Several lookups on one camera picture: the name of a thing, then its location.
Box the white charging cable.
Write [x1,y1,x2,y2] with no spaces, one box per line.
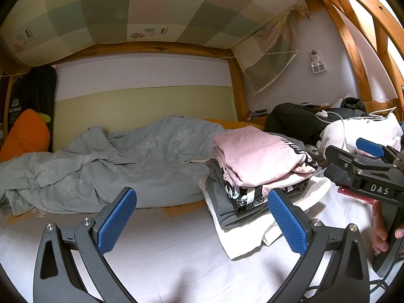
[316,107,396,152]

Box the white paper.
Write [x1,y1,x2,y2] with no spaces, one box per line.
[331,92,352,108]

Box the white cloth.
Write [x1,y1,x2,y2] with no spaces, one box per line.
[317,114,403,165]

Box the white wall socket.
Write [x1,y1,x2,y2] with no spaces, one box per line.
[308,49,327,74]

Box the white bed sheet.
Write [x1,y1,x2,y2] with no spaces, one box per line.
[0,177,404,303]

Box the pale green wall pad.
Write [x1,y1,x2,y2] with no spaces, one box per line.
[52,85,239,152]

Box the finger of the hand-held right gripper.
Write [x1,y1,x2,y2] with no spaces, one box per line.
[356,137,404,165]
[325,144,396,180]

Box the pale checkered curtain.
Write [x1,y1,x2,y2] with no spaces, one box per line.
[232,6,308,95]

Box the white shirt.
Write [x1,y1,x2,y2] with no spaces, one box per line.
[198,173,332,261]

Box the grey crumpled garment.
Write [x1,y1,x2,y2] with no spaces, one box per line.
[0,115,240,217]

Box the red flat case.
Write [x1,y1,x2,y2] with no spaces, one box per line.
[337,186,374,204]

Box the checkered overhead mattress cover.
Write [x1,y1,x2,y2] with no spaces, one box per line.
[0,0,308,70]

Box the orange carrot plush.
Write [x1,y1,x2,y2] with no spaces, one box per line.
[0,109,52,163]

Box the wooden bed frame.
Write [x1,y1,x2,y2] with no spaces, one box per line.
[0,0,404,123]

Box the white string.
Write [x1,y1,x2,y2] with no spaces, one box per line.
[221,49,300,60]

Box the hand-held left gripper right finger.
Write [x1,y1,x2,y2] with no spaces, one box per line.
[268,189,370,303]

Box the black jacket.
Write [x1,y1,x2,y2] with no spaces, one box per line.
[264,96,368,150]

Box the pink shirt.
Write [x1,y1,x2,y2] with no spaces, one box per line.
[211,125,319,187]

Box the person's right hand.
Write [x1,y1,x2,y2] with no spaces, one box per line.
[372,200,404,255]

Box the dark grey garment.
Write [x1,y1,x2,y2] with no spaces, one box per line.
[322,156,360,190]

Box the black white printed garment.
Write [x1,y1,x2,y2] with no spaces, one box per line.
[207,159,319,213]

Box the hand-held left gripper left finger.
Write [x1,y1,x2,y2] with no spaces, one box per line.
[32,187,138,303]

